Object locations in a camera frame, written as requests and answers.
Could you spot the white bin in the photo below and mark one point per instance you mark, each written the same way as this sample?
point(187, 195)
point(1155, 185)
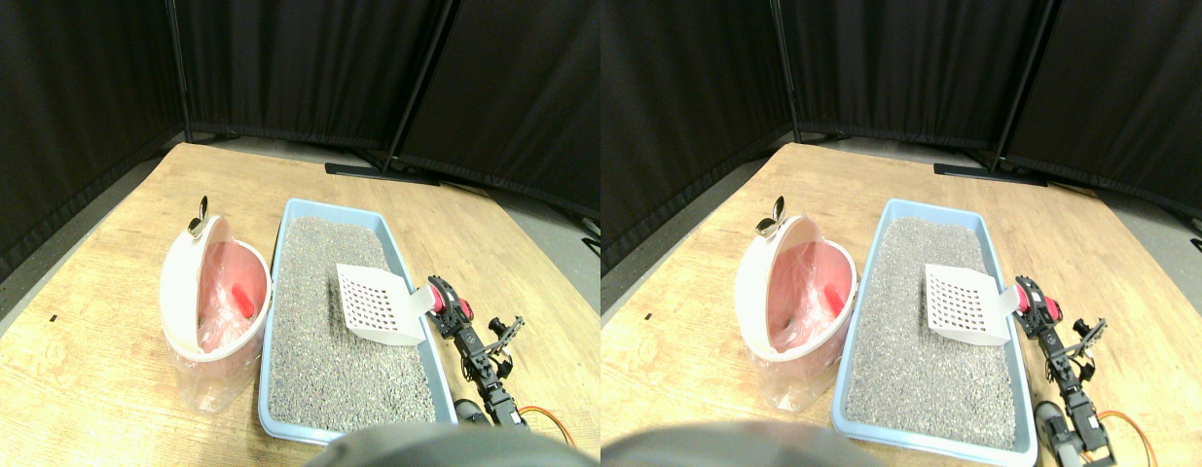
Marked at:
point(182, 292)
point(759, 292)

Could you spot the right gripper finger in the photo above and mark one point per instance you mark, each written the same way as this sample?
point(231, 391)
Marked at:
point(1036, 294)
point(449, 295)

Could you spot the black curtain stand pole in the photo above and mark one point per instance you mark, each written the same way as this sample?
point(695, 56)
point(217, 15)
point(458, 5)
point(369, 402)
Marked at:
point(420, 88)
point(1027, 88)
point(783, 68)
point(177, 68)

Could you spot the blue litter tray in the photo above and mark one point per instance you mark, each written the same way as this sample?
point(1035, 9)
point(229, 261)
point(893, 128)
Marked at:
point(927, 389)
point(347, 379)

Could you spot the red lump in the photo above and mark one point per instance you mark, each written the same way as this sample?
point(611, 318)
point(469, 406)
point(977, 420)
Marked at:
point(240, 299)
point(832, 298)

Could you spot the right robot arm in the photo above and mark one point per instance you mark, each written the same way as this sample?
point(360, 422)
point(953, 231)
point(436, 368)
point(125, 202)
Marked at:
point(491, 375)
point(1071, 384)

